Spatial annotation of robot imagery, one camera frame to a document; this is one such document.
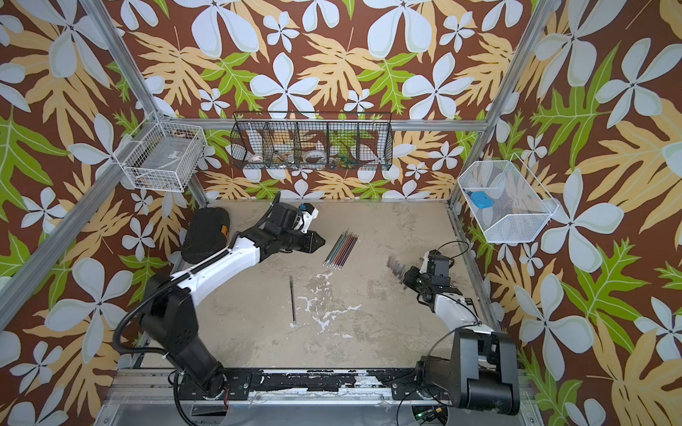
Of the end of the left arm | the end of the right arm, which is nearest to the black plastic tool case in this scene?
the end of the left arm

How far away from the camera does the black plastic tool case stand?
98 cm

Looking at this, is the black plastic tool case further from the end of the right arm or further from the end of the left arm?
the end of the right arm
